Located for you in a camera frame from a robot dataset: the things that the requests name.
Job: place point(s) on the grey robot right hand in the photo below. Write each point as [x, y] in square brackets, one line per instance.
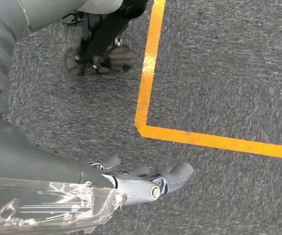
[32, 162]

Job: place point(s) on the black wheeled base part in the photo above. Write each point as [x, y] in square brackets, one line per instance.
[101, 35]

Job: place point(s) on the clear tape wrap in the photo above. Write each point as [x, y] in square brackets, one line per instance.
[57, 207]

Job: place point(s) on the yellow floor tape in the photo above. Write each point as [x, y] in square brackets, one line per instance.
[150, 65]

